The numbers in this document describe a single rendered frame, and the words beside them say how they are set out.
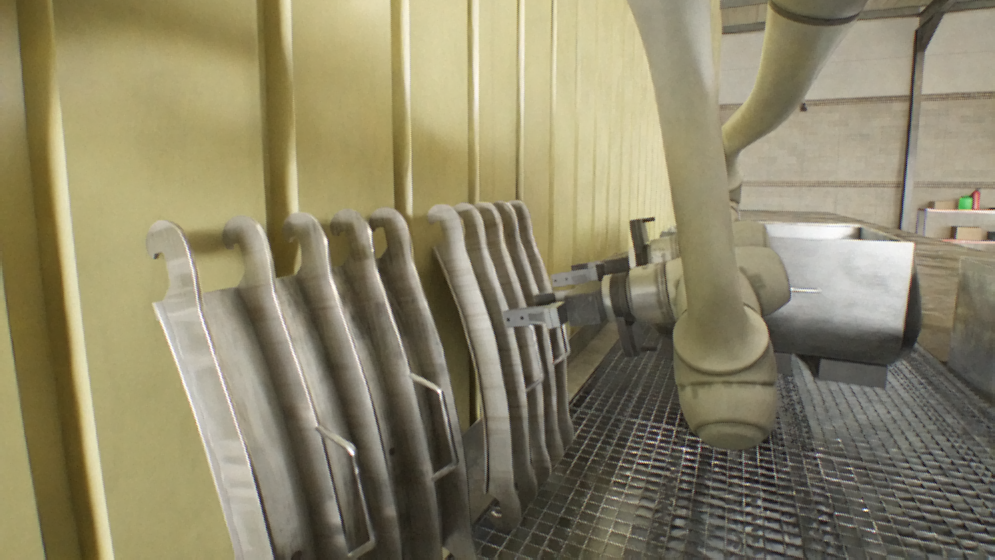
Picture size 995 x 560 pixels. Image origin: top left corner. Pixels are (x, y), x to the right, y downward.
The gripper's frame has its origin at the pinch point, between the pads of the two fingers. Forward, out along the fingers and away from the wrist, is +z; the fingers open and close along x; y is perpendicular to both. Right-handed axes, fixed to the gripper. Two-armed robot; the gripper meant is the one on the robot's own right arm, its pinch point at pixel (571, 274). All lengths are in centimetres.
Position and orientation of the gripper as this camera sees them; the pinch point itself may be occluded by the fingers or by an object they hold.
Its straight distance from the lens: 105.6
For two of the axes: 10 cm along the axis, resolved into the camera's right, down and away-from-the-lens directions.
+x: 4.4, -1.1, 8.9
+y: 2.0, 9.8, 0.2
